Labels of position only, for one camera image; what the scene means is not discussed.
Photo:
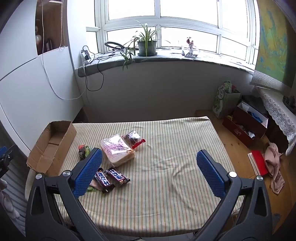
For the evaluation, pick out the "potted spider plant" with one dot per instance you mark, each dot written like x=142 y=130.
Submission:
x=146 y=47

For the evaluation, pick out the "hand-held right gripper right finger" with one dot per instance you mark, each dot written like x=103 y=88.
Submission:
x=210 y=176

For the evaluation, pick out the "pink candy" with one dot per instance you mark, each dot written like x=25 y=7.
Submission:
x=93 y=183

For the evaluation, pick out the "red flat box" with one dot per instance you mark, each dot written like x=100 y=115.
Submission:
x=259 y=162

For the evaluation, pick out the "small white figurine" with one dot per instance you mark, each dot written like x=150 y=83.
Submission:
x=190 y=49

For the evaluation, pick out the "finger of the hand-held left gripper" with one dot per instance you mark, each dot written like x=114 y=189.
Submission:
x=7 y=160

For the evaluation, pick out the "white ribbed panel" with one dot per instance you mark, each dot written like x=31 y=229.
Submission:
x=17 y=183

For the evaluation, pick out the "person's left hand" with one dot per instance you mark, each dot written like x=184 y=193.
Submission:
x=8 y=201

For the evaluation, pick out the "dark chocolate bar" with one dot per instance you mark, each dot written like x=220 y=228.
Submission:
x=103 y=179
x=118 y=176

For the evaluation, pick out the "white-framed window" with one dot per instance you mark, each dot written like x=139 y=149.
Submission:
x=185 y=14

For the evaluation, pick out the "grey stone window sill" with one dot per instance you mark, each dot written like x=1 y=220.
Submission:
x=161 y=61

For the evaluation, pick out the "red cardboard box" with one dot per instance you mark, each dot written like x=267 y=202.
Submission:
x=238 y=132

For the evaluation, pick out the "red-edged dried fruit packet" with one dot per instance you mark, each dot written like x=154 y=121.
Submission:
x=134 y=139

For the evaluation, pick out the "wooden wall shelf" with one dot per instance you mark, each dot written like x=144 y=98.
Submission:
x=50 y=23

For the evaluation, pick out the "sliced bread packet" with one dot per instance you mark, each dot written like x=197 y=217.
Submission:
x=115 y=149

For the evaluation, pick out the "green candy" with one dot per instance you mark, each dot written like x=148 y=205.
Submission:
x=92 y=189

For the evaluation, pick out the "white power strip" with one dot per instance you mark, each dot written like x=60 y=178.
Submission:
x=86 y=56

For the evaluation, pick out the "green paper bag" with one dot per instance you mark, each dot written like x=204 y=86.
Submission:
x=222 y=102

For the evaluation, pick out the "white wardrobe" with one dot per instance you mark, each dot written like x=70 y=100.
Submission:
x=23 y=92

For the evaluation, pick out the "pink cloth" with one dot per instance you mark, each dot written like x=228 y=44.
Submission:
x=274 y=166

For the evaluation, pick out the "black candy packet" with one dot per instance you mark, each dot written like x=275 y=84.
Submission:
x=81 y=154

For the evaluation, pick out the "dark ornament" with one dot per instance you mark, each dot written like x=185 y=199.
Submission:
x=289 y=100

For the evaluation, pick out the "white lace cloth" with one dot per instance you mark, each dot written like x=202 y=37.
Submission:
x=277 y=111

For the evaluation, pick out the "green-lid jelly cup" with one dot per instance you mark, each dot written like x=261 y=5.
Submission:
x=88 y=149

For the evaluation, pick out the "grey patterned cloth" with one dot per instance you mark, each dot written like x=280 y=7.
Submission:
x=263 y=80

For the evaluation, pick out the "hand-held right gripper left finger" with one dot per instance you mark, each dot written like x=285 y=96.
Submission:
x=89 y=171

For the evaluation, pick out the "yellow-green wall painting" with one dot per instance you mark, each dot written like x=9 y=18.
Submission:
x=272 y=46

